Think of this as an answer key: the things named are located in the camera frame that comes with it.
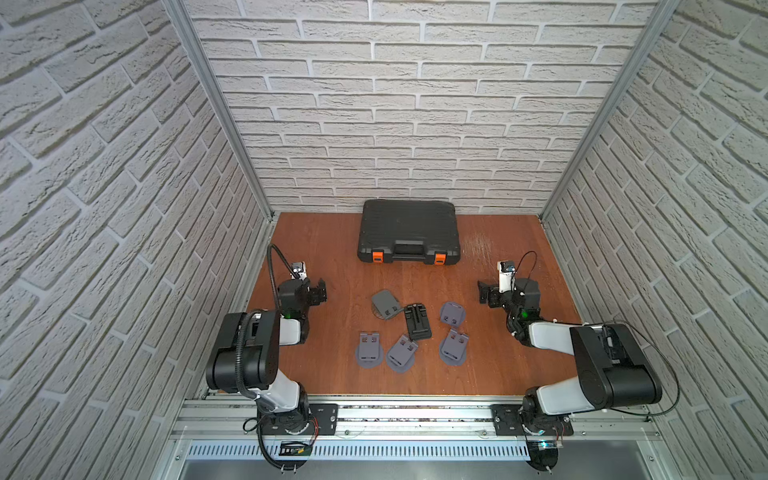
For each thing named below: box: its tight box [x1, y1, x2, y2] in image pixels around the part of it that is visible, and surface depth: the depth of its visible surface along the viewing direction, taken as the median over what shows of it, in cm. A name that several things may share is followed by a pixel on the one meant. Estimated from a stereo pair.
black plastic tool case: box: [357, 199, 461, 265], surface depth 106 cm
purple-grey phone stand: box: [440, 302, 466, 327], surface depth 94 cm
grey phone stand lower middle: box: [386, 334, 418, 373], surface depth 85 cm
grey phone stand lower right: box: [440, 328, 469, 366], surface depth 87 cm
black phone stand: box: [404, 303, 432, 341], surface depth 91 cm
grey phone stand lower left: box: [356, 332, 384, 369], surface depth 86 cm
